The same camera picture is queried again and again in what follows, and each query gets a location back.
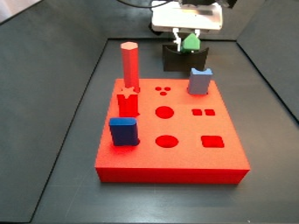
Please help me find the red peg board block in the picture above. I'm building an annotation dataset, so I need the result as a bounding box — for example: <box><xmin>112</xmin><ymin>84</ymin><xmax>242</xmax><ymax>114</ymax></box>
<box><xmin>95</xmin><ymin>79</ymin><xmax>250</xmax><ymax>184</ymax></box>

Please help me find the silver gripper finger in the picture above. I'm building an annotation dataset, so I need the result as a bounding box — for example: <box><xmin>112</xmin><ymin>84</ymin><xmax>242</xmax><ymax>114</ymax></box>
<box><xmin>194</xmin><ymin>29</ymin><xmax>202</xmax><ymax>39</ymax></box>
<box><xmin>172</xmin><ymin>28</ymin><xmax>182</xmax><ymax>52</ymax></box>

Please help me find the light blue notched peg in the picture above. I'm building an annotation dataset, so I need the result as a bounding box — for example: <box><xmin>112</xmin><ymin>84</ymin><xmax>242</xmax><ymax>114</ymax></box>
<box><xmin>188</xmin><ymin>68</ymin><xmax>212</xmax><ymax>95</ymax></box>

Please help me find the black curved fixture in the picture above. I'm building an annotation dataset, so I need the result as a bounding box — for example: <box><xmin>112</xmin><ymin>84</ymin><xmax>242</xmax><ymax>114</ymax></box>
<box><xmin>163</xmin><ymin>45</ymin><xmax>210</xmax><ymax>72</ymax></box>

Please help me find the tall red hexagonal peg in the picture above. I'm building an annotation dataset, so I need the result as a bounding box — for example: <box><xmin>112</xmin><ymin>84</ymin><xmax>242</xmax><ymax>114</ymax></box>
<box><xmin>120</xmin><ymin>42</ymin><xmax>140</xmax><ymax>93</ymax></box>

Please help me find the dark blue rounded peg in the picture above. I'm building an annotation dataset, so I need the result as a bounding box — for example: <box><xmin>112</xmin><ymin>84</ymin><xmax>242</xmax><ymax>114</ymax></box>
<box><xmin>108</xmin><ymin>117</ymin><xmax>139</xmax><ymax>146</ymax></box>

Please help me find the red star peg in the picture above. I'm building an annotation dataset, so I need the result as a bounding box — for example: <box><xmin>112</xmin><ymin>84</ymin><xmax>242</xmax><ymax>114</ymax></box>
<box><xmin>116</xmin><ymin>87</ymin><xmax>139</xmax><ymax>117</ymax></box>

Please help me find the green three prong object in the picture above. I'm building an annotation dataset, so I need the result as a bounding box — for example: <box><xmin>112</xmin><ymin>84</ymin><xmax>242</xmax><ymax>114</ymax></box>
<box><xmin>182</xmin><ymin>33</ymin><xmax>202</xmax><ymax>53</ymax></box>

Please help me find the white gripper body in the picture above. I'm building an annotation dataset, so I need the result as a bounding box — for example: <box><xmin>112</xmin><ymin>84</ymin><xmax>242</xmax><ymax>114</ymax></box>
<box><xmin>152</xmin><ymin>0</ymin><xmax>223</xmax><ymax>32</ymax></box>

